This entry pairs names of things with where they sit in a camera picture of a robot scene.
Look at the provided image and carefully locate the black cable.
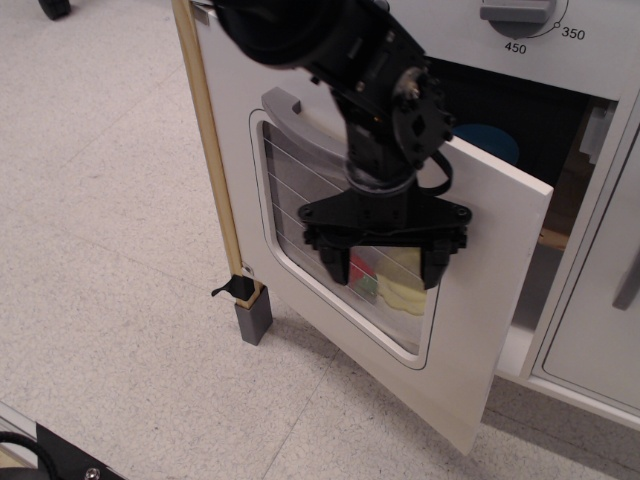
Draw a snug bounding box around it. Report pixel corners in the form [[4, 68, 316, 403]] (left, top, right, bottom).
[[0, 430, 61, 476]]

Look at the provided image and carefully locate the white toy oven door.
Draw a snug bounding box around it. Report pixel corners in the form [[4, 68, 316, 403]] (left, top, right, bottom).
[[195, 10, 552, 453]]

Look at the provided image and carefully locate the black wheel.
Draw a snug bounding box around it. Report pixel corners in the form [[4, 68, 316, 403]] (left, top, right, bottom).
[[38, 0, 71, 21]]

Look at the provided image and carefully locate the grey cabinet leg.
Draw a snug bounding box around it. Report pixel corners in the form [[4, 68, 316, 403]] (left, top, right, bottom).
[[235, 287, 273, 346]]

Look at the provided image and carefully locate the grey oven knob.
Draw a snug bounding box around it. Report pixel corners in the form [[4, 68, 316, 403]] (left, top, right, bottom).
[[479, 0, 556, 39]]

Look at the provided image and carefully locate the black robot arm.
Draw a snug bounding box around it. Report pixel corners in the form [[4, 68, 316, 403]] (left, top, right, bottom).
[[214, 1, 472, 289]]

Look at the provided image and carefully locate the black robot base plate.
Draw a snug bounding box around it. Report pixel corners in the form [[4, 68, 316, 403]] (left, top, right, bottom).
[[36, 424, 125, 480]]

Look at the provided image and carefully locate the yellow toy plate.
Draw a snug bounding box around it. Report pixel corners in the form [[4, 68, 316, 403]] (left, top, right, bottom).
[[374, 248, 427, 316]]

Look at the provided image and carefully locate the white toy kitchen cabinet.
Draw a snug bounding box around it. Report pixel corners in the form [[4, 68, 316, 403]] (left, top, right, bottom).
[[173, 1, 639, 427]]

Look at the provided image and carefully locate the white right cabinet door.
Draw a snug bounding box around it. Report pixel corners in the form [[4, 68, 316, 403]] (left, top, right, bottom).
[[534, 112, 639, 416]]

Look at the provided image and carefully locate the grey right door handle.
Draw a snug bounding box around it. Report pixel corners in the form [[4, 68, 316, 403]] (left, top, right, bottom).
[[612, 252, 640, 311]]

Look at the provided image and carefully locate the blue toy bowl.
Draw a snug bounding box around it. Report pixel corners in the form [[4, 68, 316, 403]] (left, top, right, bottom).
[[453, 123, 520, 165]]

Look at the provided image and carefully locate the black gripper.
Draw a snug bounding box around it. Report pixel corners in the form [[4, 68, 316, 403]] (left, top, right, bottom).
[[298, 184, 472, 290]]

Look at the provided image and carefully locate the red toy chili pepper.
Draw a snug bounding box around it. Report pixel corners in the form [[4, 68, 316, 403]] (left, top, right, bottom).
[[349, 253, 378, 303]]

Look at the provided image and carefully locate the grey oven door handle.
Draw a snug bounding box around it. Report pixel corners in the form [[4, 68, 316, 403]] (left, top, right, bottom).
[[261, 87, 347, 169]]

